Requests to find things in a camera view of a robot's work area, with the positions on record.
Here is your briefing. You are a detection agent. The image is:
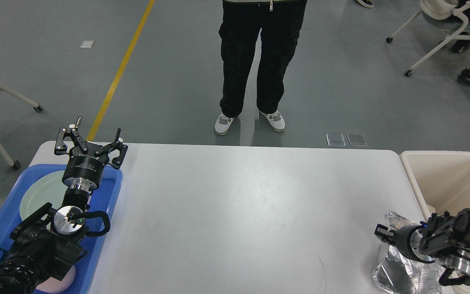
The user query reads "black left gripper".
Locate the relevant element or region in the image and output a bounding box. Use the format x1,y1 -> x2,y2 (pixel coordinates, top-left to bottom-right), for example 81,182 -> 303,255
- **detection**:
54,117 -> 129,192

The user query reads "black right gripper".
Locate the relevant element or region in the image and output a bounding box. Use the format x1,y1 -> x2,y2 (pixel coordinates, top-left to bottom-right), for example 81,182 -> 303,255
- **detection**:
375,223 -> 435,263

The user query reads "aluminium foil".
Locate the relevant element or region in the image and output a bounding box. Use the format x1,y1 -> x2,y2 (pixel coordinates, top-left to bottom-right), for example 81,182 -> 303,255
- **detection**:
372,211 -> 442,294

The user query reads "mint green plate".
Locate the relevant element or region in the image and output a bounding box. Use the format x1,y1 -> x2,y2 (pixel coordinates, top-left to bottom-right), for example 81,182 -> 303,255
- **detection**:
19,171 -> 69,220

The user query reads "pink HOME mug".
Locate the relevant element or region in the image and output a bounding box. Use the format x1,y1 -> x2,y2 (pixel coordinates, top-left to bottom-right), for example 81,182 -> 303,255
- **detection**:
36,265 -> 77,294

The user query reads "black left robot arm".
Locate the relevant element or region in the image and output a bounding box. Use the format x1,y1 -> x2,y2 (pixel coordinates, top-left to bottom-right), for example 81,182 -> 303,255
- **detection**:
0,117 -> 128,294

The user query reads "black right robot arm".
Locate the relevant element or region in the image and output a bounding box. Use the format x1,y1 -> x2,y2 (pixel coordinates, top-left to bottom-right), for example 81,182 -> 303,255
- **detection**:
374,208 -> 470,286

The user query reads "beige plastic bin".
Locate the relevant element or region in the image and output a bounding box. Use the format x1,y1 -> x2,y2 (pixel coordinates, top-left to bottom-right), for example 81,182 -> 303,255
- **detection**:
400,151 -> 470,294

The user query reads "floor outlet plate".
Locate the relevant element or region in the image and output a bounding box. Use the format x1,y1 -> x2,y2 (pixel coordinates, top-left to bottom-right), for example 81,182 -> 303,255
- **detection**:
325,133 -> 346,147
346,132 -> 368,147

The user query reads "person in jeans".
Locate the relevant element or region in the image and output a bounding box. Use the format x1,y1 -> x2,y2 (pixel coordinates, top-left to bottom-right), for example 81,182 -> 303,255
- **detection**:
356,0 -> 374,8

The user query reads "white office chair right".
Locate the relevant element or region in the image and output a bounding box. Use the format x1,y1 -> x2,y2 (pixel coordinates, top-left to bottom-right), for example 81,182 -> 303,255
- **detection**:
386,0 -> 470,77

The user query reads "person in grey sweater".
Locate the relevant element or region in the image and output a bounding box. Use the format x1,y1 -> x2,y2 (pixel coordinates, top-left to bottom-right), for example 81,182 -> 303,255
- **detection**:
215,0 -> 307,135

